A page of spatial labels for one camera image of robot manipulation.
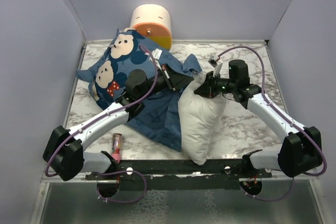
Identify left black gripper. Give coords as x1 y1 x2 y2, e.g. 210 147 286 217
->
139 65 194 102

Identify round pastel drawer cabinet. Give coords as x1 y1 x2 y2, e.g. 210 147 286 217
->
130 4 172 50

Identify purple cable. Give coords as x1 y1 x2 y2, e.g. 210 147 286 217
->
44 44 161 204
217 45 328 200

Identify white pillow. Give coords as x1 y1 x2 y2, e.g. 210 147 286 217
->
178 72 226 166

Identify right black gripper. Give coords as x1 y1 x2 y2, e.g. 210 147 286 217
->
194 71 236 99

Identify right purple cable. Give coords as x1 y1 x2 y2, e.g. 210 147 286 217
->
217 45 328 200

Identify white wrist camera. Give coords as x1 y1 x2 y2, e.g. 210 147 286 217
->
208 56 223 77
151 48 162 61

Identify pink capped small bottle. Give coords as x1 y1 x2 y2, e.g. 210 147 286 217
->
111 133 123 163

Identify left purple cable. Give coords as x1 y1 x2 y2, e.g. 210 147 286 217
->
44 44 161 204

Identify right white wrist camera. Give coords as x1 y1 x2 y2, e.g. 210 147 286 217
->
208 56 223 77

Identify blue patterned pillowcase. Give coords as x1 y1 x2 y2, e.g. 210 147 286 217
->
76 28 202 152

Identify aluminium frame rail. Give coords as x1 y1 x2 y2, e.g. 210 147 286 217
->
41 174 90 183

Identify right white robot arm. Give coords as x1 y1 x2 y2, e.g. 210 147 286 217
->
195 60 322 178

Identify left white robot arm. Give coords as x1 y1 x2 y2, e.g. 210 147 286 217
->
43 65 193 181

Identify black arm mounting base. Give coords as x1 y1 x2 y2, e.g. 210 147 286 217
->
86 158 271 191

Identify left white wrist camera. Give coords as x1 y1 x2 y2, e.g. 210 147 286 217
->
151 48 162 61

